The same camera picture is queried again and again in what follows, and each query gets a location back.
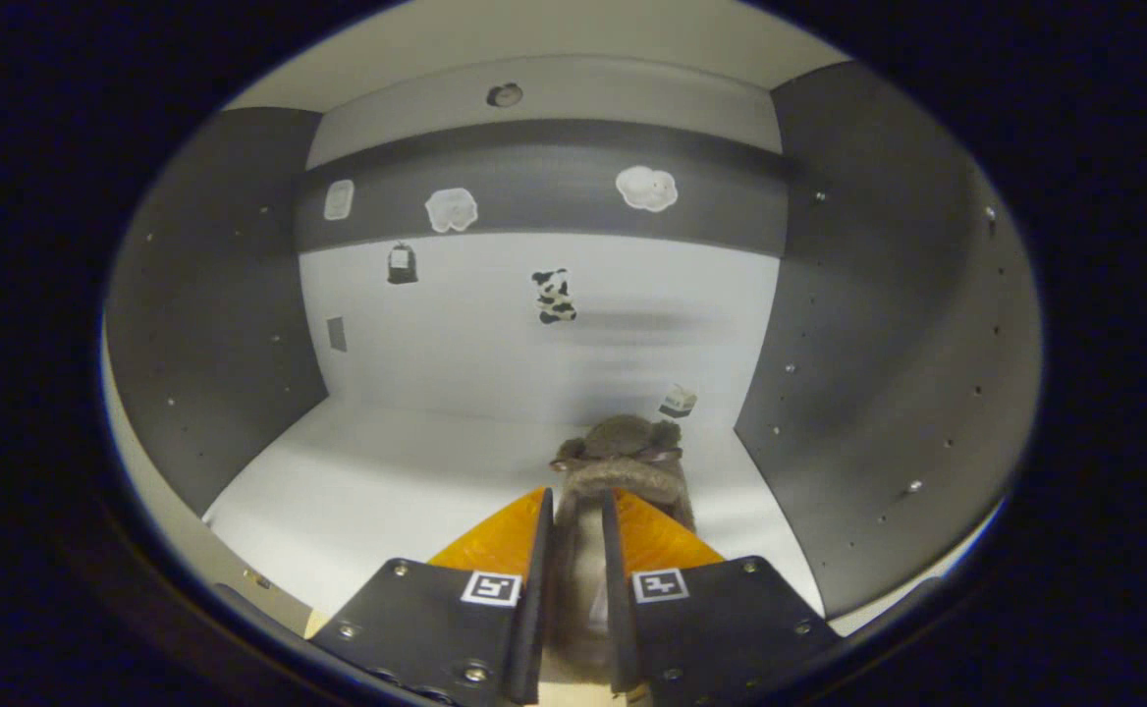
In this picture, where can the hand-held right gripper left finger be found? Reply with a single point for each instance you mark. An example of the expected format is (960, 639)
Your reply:
(526, 638)

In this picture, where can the brown fuzzy shoe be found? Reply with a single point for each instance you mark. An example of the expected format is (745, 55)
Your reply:
(623, 462)

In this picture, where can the grey white shoe cabinet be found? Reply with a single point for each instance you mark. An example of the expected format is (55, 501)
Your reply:
(495, 334)

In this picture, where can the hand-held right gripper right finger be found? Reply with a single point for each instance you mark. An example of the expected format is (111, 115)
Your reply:
(623, 638)

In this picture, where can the white cabinet door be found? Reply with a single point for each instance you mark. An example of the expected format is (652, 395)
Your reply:
(912, 587)
(176, 535)

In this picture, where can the white cabinet shelf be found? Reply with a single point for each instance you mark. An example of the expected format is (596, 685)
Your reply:
(534, 39)

